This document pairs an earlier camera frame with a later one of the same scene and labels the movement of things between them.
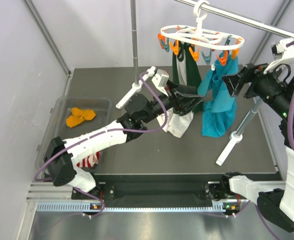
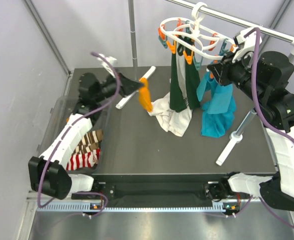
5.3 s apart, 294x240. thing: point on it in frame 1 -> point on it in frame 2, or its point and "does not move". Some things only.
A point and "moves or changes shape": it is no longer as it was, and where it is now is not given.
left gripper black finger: x=186 y=99 -> x=127 y=86
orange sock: x=87 y=114 moves or changes shape
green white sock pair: x=185 y=73 does not move
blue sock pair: x=219 y=108 does not move
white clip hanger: x=205 y=39 moves or changes shape
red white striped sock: x=90 y=161 does not move
